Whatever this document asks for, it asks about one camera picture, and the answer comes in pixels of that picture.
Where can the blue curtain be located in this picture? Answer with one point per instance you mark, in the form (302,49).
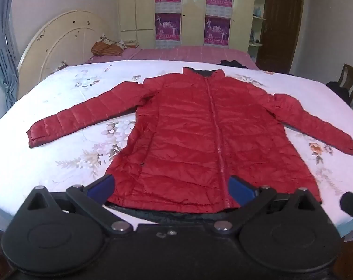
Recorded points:
(1,20)

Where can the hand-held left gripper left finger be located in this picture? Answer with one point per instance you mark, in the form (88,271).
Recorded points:
(102,186)

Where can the cream rounded headboard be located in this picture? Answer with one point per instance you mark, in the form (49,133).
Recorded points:
(62,43)

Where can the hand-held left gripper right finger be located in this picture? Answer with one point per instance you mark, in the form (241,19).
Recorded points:
(240,191)

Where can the cream corner shelf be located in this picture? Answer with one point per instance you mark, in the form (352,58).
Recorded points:
(256,17)

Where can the brown wooden door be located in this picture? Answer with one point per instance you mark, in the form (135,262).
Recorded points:
(281,29)

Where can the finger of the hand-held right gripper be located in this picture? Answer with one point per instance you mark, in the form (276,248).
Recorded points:
(352,205)

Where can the wooden chair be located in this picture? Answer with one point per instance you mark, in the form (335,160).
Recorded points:
(352,75)

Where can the white floral bedsheet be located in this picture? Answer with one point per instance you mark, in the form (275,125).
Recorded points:
(62,99)

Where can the cream wardrobe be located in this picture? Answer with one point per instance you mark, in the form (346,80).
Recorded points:
(191,20)

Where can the orange patterned cloth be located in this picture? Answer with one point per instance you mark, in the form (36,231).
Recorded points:
(105,48)

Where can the red puffer jacket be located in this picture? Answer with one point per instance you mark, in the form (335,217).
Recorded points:
(188,128)

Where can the dark cloth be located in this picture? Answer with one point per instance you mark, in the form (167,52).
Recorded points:
(233,63)

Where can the black clothing on chair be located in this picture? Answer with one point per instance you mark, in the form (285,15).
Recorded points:
(338,89)

